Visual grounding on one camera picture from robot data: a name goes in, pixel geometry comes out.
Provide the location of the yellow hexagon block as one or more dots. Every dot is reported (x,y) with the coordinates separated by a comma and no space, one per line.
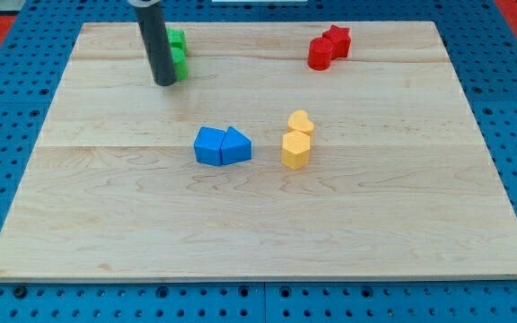
(296,150)

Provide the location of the blue cube block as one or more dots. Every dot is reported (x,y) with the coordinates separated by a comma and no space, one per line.
(207,146)

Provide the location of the red star block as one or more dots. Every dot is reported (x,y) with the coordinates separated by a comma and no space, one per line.
(341,40)

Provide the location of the green circle block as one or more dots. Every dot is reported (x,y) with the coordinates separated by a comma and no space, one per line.
(179,63)

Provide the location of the yellow heart block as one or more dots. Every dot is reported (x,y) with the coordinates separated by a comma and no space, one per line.
(299,121)

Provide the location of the wooden board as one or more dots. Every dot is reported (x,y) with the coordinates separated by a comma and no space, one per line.
(399,186)

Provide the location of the red cylinder block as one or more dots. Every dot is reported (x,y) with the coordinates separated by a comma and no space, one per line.
(321,52)

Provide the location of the blue triangle block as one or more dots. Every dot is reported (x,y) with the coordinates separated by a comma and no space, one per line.
(235,147)

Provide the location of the green star block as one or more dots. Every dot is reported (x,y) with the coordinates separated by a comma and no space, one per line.
(177,39)

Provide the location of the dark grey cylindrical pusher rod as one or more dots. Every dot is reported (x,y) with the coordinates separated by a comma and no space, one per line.
(151,23)

